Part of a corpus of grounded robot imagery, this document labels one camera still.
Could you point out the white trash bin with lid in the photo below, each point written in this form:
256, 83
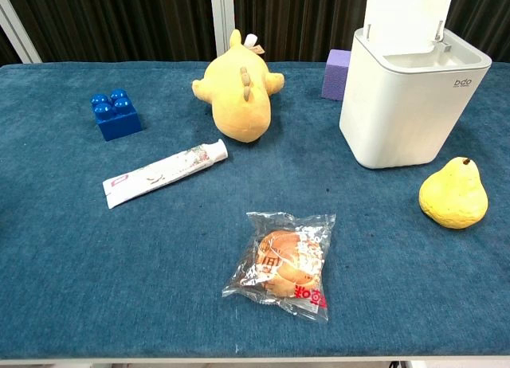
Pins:
402, 105

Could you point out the yellow plush dinosaur toy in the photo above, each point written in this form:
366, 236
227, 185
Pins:
239, 101

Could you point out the packaged bread in clear wrapper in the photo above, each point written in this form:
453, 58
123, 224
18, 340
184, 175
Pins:
285, 260

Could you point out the white toothpaste tube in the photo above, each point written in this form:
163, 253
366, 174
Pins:
159, 174

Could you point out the purple foam block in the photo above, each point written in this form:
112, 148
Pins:
336, 80

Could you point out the blue plastic building block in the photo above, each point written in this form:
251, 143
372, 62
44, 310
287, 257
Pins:
116, 117

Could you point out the blue table cloth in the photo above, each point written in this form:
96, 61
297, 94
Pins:
119, 264

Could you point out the yellow pear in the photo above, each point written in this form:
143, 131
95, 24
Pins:
452, 200

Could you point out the dark pleated curtain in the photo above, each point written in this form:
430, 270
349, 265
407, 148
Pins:
119, 21

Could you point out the white vertical frame post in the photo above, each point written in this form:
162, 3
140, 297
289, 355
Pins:
222, 17

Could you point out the white diagonal frame bar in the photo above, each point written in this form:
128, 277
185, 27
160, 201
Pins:
18, 29

